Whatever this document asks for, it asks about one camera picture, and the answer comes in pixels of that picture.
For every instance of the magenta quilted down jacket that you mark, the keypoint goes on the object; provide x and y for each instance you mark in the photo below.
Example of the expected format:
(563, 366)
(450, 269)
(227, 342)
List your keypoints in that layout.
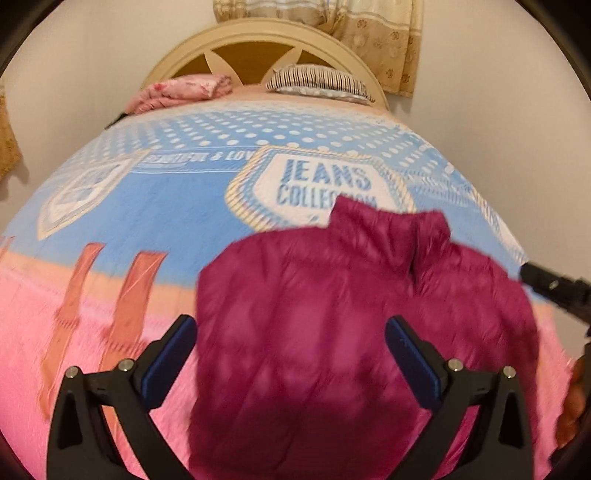
(294, 376)

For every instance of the pink and blue bedspread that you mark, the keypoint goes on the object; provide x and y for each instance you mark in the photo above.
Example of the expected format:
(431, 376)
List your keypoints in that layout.
(108, 251)

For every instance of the beige left window curtain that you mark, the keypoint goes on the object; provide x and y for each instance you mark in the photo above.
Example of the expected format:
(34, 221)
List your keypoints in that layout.
(10, 153)

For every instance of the beige floral curtain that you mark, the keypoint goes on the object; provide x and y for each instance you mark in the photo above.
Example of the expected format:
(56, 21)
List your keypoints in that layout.
(385, 34)

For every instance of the folded pink floral blanket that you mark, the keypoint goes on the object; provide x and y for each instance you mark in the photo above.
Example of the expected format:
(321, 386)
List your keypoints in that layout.
(178, 91)

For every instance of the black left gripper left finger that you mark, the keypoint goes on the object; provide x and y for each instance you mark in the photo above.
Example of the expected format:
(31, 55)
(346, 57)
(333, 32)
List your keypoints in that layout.
(81, 445)

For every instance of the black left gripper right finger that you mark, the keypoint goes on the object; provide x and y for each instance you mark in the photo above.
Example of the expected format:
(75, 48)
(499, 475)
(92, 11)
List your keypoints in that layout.
(499, 445)

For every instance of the person's right hand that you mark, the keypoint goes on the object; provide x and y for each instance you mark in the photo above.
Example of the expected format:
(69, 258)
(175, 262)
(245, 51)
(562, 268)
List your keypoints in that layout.
(568, 423)

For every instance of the cream wooden headboard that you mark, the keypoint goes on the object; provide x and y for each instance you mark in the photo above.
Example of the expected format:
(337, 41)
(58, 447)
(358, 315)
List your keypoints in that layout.
(250, 50)

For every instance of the striped pillow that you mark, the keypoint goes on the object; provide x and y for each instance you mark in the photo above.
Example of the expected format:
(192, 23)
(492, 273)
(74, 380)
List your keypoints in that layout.
(319, 81)

